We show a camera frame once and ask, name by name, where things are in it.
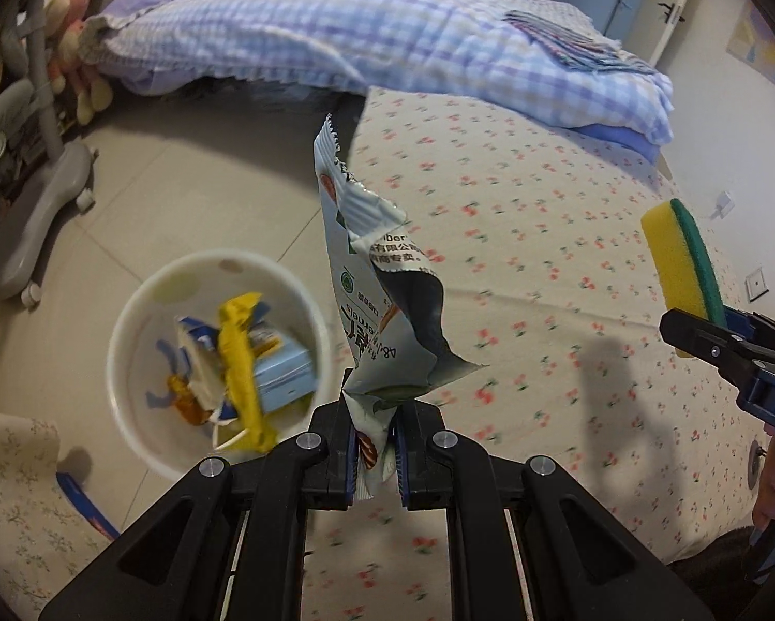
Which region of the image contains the white wall socket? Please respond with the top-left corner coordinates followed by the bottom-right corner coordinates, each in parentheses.
top-left (710, 191), bottom-right (736, 219)

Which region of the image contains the grey rolling chair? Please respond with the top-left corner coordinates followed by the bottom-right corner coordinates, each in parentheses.
top-left (0, 0), bottom-right (96, 310)

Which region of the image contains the orange peel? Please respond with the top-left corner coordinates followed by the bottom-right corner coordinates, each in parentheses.
top-left (166, 374), bottom-right (212, 426)

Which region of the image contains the cherry print mattress cover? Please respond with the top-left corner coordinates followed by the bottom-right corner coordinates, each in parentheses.
top-left (299, 84), bottom-right (771, 621)

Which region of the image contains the floral print cloth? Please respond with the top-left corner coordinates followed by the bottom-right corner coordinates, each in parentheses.
top-left (0, 413), bottom-right (111, 619)

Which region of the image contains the white wall switch plate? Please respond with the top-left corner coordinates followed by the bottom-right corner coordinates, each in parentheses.
top-left (746, 268), bottom-right (769, 303)

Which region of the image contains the blue plaid quilt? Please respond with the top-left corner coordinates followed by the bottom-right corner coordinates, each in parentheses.
top-left (79, 0), bottom-right (674, 156)

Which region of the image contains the folded striped cloth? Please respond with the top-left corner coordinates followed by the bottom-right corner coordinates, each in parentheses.
top-left (504, 10), bottom-right (655, 75)

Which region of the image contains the white snack bag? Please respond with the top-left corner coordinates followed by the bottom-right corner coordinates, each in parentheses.
top-left (313, 116), bottom-right (480, 502)

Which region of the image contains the yellow green sponge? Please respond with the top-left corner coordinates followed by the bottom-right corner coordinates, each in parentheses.
top-left (642, 199), bottom-right (727, 330)

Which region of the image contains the blue strap on floor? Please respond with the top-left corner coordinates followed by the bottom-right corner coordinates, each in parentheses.
top-left (55, 471), bottom-right (121, 541)

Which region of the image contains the white patterned trash bin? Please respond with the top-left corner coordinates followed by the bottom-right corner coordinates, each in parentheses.
top-left (106, 248), bottom-right (340, 482)

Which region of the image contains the wall map poster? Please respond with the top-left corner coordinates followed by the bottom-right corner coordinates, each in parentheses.
top-left (727, 2), bottom-right (775, 85)

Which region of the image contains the yellow snack bag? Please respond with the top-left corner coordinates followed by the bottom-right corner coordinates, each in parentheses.
top-left (218, 292), bottom-right (277, 454)

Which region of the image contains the pink plush toy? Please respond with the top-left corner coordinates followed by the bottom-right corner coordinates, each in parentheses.
top-left (44, 0), bottom-right (112, 126)

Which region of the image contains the blue almond carton box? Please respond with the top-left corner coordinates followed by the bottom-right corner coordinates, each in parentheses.
top-left (145, 317), bottom-right (237, 425)

